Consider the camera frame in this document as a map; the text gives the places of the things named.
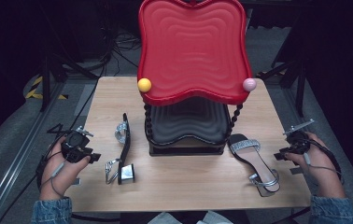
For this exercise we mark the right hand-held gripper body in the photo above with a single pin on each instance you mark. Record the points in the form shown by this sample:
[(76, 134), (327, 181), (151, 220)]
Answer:
[(299, 140)]

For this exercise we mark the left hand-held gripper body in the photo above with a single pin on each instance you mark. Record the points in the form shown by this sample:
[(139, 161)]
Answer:
[(75, 143)]

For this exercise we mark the red and black shoe rack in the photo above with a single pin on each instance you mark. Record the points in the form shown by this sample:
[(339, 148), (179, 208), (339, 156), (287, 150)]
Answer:
[(193, 46)]

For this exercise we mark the person's right hand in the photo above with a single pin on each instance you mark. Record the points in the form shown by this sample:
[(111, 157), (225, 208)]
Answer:
[(321, 168)]

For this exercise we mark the person's left hand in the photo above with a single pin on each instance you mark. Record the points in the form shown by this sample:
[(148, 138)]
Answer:
[(62, 177)]

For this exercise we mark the black metal stand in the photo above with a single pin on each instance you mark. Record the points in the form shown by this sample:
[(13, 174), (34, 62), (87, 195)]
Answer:
[(299, 77), (45, 77)]

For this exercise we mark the yellow and black floor tape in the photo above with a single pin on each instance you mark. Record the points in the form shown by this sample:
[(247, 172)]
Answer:
[(36, 90)]

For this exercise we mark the person's light trousers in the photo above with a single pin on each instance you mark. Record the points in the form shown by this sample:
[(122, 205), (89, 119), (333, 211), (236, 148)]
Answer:
[(171, 218)]

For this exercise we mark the metal floor rail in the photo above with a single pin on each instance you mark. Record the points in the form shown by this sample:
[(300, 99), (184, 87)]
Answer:
[(19, 149)]

